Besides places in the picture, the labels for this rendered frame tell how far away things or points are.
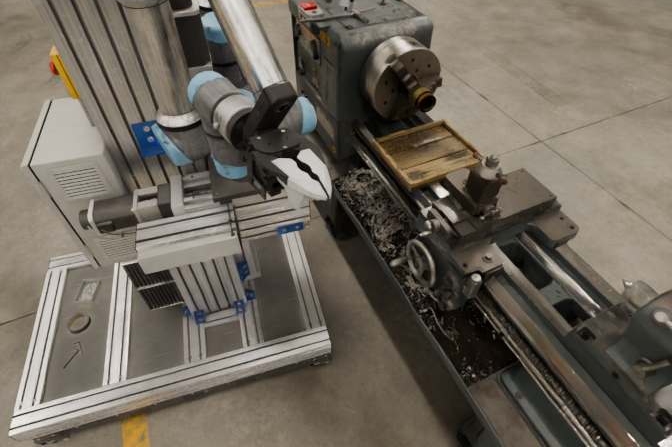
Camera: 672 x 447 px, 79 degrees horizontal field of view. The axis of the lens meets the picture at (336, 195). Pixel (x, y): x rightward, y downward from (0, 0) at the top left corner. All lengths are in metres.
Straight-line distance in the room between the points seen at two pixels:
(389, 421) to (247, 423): 0.61
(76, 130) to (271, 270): 1.13
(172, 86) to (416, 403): 1.66
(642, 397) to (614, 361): 0.09
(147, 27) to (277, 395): 1.63
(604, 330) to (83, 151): 1.48
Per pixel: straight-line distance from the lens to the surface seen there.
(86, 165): 1.32
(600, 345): 1.30
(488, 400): 1.56
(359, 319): 2.20
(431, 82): 1.73
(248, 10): 0.86
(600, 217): 3.09
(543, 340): 1.33
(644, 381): 1.29
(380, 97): 1.68
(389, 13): 1.91
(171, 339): 2.05
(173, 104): 0.99
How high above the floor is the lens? 1.95
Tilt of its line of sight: 45 degrees down
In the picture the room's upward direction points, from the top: straight up
